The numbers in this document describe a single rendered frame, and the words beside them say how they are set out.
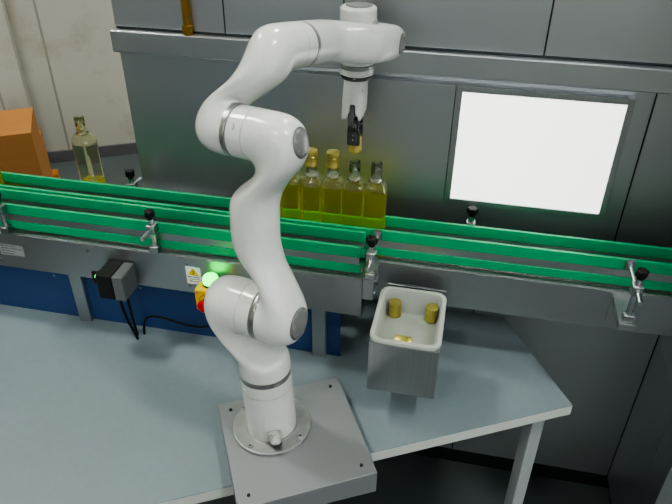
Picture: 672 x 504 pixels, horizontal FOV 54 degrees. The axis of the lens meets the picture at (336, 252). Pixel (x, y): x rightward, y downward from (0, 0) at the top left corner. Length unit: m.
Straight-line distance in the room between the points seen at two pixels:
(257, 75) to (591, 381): 1.54
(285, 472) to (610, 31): 1.27
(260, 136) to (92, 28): 3.59
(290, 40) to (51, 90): 3.70
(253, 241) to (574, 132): 0.90
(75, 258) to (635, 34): 1.58
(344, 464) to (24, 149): 2.64
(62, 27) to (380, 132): 3.23
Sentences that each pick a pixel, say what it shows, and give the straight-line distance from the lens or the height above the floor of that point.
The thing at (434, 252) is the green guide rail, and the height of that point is 1.08.
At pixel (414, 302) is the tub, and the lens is 1.77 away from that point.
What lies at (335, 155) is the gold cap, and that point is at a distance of 1.71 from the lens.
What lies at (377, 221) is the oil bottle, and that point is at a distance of 1.76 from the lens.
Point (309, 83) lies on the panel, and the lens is 1.80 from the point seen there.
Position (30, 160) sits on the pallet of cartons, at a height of 0.55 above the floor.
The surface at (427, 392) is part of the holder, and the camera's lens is 1.69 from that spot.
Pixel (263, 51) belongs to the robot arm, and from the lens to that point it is 1.24.
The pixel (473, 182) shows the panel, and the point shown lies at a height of 1.22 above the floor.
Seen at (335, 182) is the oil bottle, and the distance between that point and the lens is 1.73.
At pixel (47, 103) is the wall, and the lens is 4.90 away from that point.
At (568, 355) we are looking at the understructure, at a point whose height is 0.63.
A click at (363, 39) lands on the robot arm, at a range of 1.46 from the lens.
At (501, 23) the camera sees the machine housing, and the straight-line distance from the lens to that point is 1.73.
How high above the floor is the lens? 2.07
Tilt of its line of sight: 34 degrees down
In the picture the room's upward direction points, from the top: straight up
